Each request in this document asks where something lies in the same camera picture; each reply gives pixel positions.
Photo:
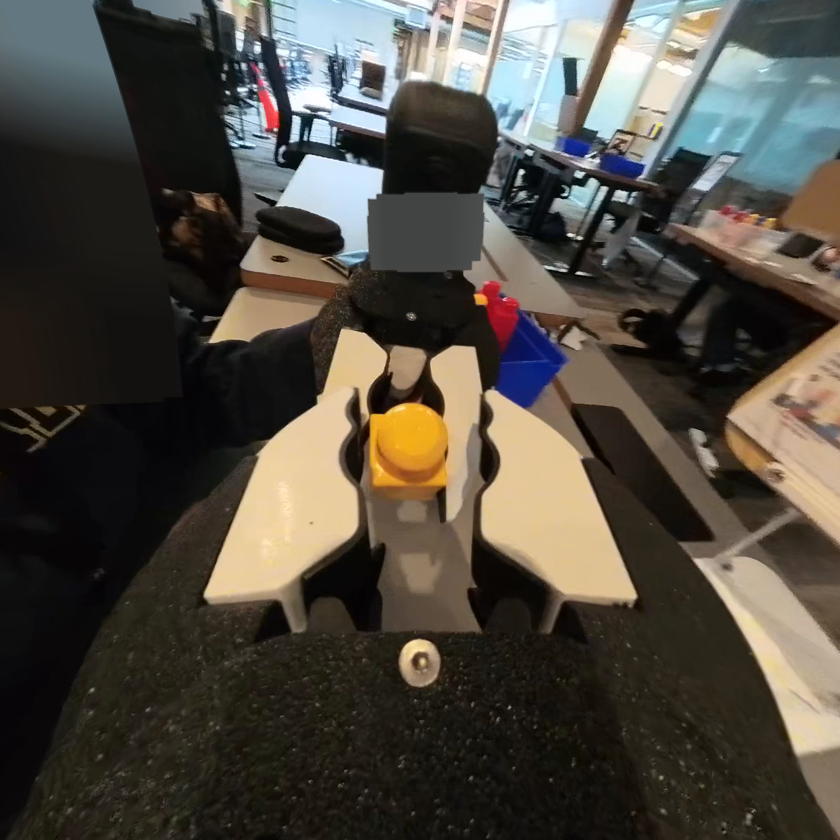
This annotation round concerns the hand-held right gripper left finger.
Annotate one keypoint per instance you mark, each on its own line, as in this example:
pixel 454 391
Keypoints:
pixel 282 525

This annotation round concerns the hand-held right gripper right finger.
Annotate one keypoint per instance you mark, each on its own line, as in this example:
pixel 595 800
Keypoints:
pixel 551 525

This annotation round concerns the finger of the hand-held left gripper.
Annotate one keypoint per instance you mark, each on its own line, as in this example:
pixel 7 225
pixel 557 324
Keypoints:
pixel 459 380
pixel 351 367

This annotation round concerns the blue plastic bin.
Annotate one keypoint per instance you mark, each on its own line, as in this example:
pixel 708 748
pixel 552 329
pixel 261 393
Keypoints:
pixel 577 145
pixel 623 165
pixel 525 367

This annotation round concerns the red mega block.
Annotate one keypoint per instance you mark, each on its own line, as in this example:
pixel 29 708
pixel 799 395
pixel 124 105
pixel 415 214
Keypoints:
pixel 502 315

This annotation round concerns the black round cushion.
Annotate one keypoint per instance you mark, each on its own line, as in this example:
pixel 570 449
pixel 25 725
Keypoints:
pixel 298 229

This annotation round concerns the white table with brown edge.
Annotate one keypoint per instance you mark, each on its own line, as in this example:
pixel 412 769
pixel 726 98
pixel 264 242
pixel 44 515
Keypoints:
pixel 341 184

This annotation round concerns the patterned dark bag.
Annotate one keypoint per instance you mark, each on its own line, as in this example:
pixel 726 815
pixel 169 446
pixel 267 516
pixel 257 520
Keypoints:
pixel 203 243

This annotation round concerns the person's black jacket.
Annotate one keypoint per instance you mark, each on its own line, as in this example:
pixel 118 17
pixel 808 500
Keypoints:
pixel 65 525

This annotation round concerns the long office table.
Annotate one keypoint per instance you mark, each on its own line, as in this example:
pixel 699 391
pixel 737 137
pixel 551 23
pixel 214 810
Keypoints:
pixel 590 169

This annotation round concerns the orange traffic cone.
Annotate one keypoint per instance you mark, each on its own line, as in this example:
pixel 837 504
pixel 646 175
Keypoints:
pixel 266 105

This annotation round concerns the wooden table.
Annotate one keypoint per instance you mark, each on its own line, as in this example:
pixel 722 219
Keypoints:
pixel 754 269

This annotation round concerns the brown cardboard box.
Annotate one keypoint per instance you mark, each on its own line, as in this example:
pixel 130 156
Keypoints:
pixel 814 197

